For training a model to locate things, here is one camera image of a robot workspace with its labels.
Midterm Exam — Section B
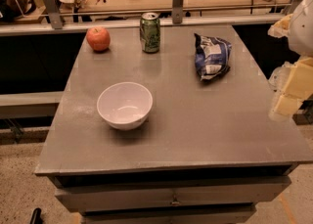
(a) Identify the green soda can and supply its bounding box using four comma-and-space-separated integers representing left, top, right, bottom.
140, 13, 160, 53

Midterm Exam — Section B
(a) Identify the blue chip bag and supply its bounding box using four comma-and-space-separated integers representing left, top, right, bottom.
195, 33, 232, 80

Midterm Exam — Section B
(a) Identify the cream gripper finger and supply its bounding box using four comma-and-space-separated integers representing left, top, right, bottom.
268, 93, 303, 121
268, 14, 291, 38

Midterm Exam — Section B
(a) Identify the left metal rail bracket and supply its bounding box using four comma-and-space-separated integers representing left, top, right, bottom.
43, 0, 64, 29

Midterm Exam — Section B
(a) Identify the grey drawer with latch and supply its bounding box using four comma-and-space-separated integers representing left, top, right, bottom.
55, 176, 291, 212

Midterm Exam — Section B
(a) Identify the black cylinder on floor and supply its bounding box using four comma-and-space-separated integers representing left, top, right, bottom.
29, 207, 43, 224

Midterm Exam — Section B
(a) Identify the red apple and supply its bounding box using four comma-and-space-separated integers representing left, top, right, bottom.
86, 26, 111, 52

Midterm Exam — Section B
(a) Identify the white bowl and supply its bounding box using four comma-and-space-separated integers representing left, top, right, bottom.
97, 82, 154, 130

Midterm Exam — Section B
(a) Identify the middle metal rail bracket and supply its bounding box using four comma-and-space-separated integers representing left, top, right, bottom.
172, 0, 184, 23

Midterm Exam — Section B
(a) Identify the clear sanitizer bottle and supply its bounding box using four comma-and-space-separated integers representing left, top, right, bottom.
268, 62, 292, 92

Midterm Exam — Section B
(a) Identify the dark bag on desk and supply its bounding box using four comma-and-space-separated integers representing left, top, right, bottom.
0, 0, 36, 22

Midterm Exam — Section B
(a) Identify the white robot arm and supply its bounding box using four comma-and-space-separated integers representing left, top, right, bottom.
268, 0, 313, 121

